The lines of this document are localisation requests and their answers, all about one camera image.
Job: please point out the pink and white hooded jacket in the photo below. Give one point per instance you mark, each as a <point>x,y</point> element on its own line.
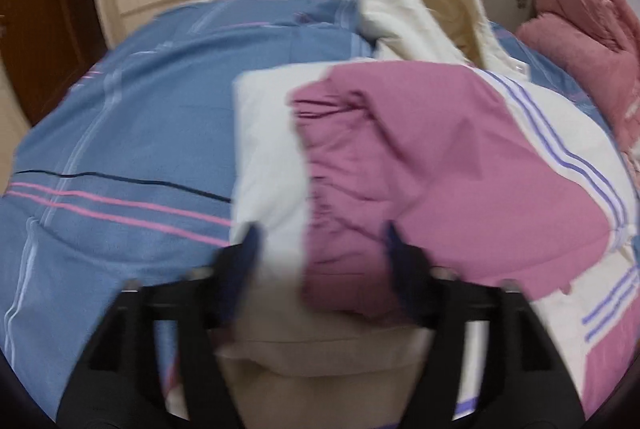
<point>425,159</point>

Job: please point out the blue striped bed sheet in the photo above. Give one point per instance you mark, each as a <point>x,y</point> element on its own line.
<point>125,134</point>

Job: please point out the rolled pink quilt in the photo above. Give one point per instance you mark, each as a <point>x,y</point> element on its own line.
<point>585,24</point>

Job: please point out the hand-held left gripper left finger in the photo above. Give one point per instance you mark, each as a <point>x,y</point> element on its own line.
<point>245,269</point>

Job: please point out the brown wooden door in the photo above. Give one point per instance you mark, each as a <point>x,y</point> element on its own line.
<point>45,9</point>

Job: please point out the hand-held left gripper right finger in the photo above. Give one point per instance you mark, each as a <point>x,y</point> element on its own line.
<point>400,274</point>

